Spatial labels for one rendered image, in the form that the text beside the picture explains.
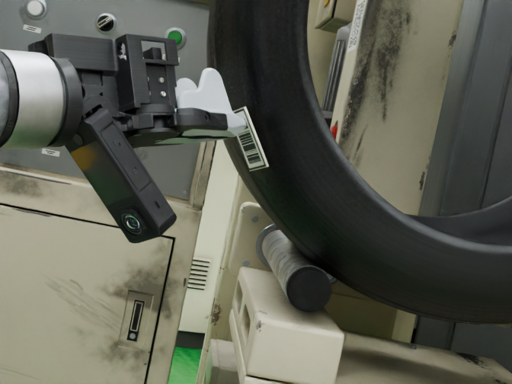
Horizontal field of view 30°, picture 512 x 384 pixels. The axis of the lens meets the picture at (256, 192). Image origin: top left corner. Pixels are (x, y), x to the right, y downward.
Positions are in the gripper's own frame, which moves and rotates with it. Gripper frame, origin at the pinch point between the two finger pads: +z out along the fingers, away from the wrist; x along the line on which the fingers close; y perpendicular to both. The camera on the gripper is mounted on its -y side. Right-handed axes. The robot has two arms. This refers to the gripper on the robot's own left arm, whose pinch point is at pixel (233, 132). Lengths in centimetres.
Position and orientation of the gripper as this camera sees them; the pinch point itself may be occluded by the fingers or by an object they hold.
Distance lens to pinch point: 88.6
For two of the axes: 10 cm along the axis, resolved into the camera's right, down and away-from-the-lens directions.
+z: 7.2, -0.3, 7.0
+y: -1.3, -9.9, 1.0
